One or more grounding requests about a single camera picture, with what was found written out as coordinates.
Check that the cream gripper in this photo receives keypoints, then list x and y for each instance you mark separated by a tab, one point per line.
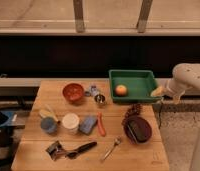
159	91

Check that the dark red grape bunch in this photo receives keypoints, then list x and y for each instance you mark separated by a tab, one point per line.
133	110

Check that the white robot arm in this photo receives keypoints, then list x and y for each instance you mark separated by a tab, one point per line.
185	76

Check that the green plastic tray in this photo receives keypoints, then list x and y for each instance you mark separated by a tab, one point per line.
139	84

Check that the red yellow apple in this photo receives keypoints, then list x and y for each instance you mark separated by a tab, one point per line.
121	90

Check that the black rectangular block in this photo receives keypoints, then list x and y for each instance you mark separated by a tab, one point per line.
136	132

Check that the dark maroon bowl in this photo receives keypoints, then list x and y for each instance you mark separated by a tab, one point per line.
142	123

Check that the small metal cup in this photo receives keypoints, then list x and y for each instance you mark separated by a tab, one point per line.
100	99

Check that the orange carrot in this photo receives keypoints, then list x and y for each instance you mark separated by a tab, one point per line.
101	128

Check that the crumpled blue white wrapper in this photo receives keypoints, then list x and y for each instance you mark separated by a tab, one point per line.
92	91

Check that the red orange bowl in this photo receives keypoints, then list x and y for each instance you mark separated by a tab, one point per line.
73	92

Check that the white cup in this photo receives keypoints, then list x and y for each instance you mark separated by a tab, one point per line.
70	123

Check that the blue grey cup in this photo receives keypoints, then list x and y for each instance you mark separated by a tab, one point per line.
48	125

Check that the yellow banana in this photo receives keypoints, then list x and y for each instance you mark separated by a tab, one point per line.
47	111

